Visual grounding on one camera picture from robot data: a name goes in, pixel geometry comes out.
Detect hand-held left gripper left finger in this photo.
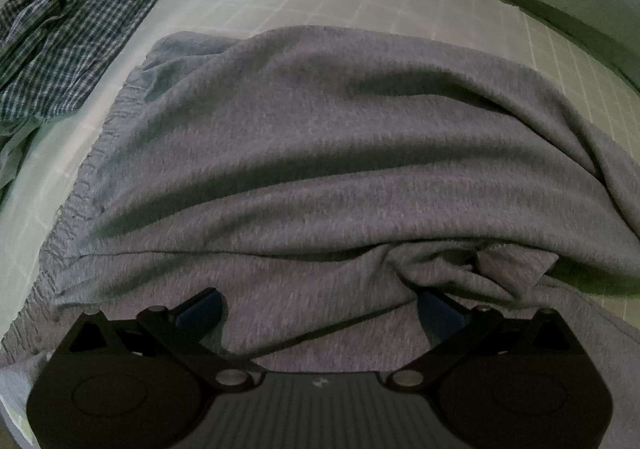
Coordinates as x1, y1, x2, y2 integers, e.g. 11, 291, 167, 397
54, 287, 263, 391

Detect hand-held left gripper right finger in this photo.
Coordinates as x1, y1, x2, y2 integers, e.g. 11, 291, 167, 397
378, 290, 586, 390

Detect grey sweatpants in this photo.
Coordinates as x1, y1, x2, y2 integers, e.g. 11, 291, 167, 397
0, 26, 640, 410

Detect green checked shirt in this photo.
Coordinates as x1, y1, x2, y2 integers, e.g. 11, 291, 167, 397
0, 0, 166, 125

